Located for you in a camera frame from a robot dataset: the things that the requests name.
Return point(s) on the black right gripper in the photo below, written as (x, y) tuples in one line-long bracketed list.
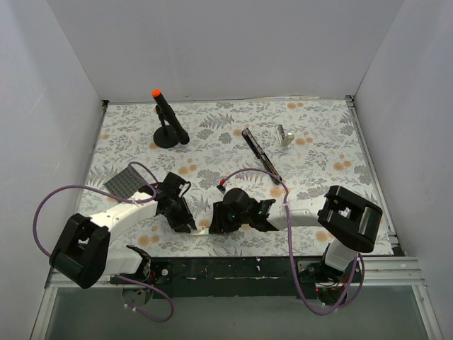
[(218, 217)]

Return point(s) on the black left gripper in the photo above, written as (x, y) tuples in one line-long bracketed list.
[(180, 215)]

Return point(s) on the black stapler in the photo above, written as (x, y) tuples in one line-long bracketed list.
[(261, 155)]

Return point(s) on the beige stapler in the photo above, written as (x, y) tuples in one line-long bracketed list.
[(284, 138)]

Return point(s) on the small staple box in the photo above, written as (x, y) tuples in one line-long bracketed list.
[(201, 231)]

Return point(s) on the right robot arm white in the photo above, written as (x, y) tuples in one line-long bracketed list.
[(351, 219)]

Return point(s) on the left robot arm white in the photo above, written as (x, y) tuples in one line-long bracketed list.
[(83, 252)]

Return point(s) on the grey perforated plate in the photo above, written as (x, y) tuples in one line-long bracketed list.
[(125, 184)]

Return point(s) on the black microphone on stand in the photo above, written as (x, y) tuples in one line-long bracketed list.
[(171, 131)]

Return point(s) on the floral patterned table mat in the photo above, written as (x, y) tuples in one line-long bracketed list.
[(326, 150)]

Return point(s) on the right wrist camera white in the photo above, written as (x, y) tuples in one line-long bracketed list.
[(222, 186)]

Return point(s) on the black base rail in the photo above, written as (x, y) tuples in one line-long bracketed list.
[(248, 277)]

